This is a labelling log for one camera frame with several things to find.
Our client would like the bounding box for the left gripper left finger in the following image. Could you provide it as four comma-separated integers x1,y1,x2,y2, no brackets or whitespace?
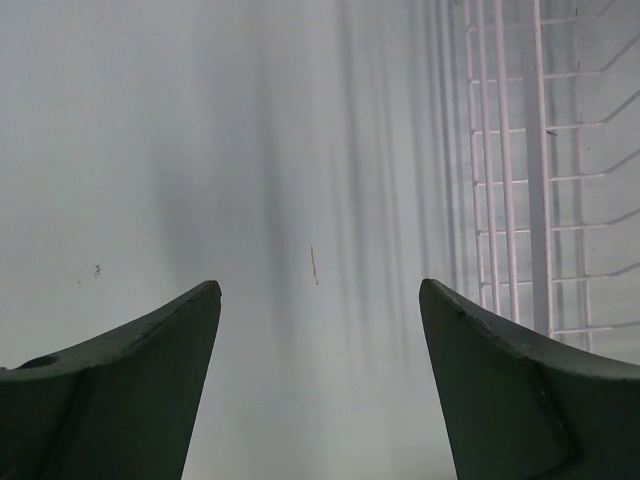
1,281,221,479

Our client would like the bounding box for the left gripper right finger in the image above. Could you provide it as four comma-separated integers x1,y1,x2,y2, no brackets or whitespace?
419,279,639,479

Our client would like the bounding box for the white wire dish rack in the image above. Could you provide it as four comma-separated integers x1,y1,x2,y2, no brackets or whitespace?
462,1,639,362

